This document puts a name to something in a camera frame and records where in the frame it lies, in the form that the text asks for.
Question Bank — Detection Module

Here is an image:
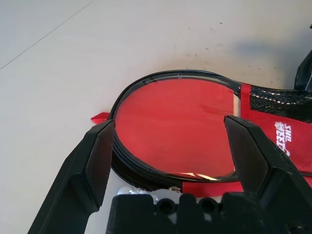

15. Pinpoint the red black paddle case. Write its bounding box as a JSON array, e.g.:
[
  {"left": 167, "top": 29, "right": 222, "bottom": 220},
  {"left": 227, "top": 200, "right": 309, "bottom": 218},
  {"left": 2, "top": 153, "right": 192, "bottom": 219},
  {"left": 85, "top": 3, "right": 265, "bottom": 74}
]
[{"left": 90, "top": 69, "right": 312, "bottom": 198}]

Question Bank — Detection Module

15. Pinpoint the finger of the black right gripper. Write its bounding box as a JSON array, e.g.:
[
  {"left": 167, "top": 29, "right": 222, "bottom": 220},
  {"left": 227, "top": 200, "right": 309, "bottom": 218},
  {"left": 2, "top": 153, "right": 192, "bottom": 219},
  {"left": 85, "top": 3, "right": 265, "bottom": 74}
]
[{"left": 293, "top": 48, "right": 312, "bottom": 95}]

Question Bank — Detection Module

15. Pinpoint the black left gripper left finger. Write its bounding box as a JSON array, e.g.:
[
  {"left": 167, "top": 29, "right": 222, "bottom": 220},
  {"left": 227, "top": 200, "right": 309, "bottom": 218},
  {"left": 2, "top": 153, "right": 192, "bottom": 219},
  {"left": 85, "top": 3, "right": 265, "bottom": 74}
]
[{"left": 26, "top": 120, "right": 116, "bottom": 234}]

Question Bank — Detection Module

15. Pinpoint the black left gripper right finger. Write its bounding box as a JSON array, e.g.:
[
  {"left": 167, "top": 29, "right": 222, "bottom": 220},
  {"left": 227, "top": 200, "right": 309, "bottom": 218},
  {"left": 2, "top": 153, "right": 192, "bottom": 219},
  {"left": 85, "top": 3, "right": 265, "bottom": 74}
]
[{"left": 223, "top": 115, "right": 312, "bottom": 234}]

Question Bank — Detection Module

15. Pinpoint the red ping-pong paddle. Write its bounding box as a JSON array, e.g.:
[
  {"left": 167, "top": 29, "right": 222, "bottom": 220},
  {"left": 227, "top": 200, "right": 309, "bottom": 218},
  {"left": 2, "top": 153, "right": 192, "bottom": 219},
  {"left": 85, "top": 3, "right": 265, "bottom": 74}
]
[{"left": 114, "top": 81, "right": 241, "bottom": 180}]

